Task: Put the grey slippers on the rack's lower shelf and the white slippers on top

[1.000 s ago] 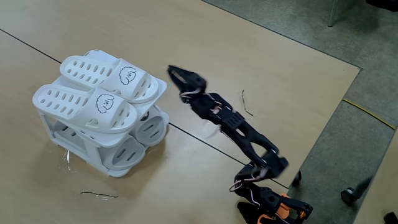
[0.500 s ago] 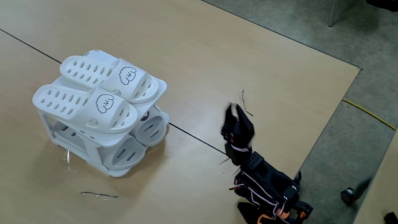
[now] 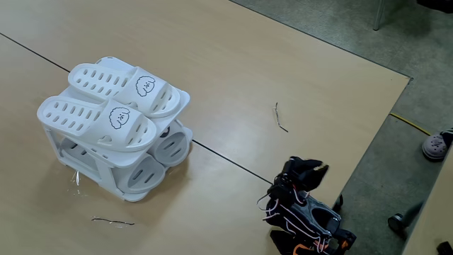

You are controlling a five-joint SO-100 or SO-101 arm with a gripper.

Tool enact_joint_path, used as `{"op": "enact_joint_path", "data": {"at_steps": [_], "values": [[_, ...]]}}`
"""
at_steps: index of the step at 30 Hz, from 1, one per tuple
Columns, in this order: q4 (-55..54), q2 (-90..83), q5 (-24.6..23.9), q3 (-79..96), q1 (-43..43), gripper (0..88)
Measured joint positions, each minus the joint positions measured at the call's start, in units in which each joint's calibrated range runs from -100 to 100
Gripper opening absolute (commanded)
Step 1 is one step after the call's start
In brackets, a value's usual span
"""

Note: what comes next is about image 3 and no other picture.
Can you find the person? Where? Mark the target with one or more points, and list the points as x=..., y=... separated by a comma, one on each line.
x=434, y=145

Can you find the grey table leg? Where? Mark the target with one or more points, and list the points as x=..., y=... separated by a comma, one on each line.
x=414, y=212

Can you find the white two-shelf shoe rack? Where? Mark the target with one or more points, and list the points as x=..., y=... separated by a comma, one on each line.
x=104, y=177

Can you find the grey slipper with bear badge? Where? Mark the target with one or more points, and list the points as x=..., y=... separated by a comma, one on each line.
x=175, y=147

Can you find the clear tape strip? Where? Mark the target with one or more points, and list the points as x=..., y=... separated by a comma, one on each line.
x=76, y=177
x=278, y=118

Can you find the metal chair leg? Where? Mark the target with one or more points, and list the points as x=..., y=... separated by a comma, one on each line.
x=379, y=14

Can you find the white slipper with dog print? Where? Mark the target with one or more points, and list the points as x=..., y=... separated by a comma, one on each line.
x=102, y=81
x=70, y=117

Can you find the black caster wheel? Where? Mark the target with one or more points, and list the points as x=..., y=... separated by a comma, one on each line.
x=338, y=203
x=395, y=223

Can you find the small black object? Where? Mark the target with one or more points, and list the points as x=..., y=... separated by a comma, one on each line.
x=445, y=248

